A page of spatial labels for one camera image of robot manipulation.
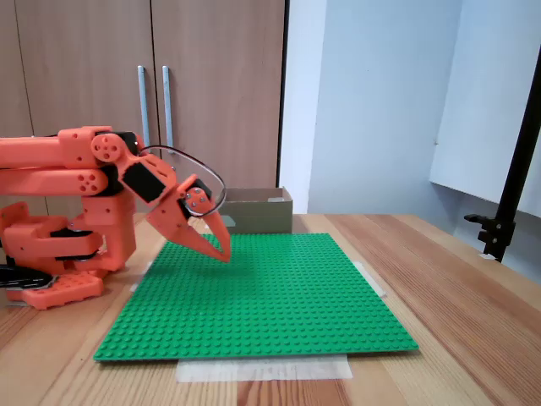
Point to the brown cardboard box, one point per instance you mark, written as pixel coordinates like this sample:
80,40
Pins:
262,215

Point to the long narrow translucent tape strip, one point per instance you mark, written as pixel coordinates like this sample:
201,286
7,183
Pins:
374,281

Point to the green lego baseplate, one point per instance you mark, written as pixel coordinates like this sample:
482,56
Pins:
253,304

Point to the small white tape piece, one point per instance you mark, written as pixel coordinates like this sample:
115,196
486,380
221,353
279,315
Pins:
488,257

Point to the white wall panel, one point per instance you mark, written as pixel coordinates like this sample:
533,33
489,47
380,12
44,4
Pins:
473,105

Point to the short translucent tape strip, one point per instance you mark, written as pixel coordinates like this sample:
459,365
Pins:
139,279

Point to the black stand pole with clamp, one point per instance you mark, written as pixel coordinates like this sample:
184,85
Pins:
513,182

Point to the wide translucent tape strip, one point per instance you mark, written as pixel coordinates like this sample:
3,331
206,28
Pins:
262,369

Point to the brown wooden cabinet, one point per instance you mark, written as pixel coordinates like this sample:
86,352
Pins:
211,63

